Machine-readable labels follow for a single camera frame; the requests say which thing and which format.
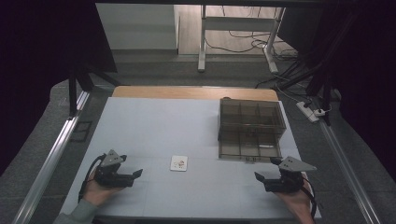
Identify black metal stand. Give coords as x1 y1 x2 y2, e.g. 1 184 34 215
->
67 60 123 120
274 12 359 127

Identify smoky clear drawer cabinet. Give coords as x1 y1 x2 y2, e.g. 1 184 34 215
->
217 97 287 147

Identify smoky clear divided drawer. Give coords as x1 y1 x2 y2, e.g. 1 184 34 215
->
218 130 283 164

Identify white metal desk frame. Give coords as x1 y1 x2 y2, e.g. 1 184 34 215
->
197 4 287 75

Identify person's right hand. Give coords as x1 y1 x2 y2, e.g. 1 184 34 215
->
274 180 314 224

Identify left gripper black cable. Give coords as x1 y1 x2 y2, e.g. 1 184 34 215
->
78 153 107 203

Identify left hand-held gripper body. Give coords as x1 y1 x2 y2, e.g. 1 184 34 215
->
93 149 135 189

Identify white power strip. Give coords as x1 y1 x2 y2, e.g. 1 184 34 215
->
295 100 327 123

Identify pale blue table mat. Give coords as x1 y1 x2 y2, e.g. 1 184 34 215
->
58 96 322 219

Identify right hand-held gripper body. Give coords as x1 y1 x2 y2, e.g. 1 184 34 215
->
262 155 318 194

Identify aluminium rail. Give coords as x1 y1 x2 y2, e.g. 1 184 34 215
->
11 90 92 224
318 119 382 224

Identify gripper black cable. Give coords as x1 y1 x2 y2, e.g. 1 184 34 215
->
299 173 319 219
78 153 107 203

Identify black floor cables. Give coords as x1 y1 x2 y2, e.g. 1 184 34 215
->
204 6 312 90

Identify small white card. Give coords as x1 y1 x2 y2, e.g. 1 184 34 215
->
169 154 190 173

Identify black curtain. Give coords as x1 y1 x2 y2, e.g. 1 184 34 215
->
0 0 119 176
276 0 396 175

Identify wooden table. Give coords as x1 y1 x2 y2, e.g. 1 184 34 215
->
111 85 279 103

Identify person's left hand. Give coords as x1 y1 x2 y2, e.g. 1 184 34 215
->
81 170 126 207

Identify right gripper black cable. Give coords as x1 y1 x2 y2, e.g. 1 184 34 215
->
299 173 319 219

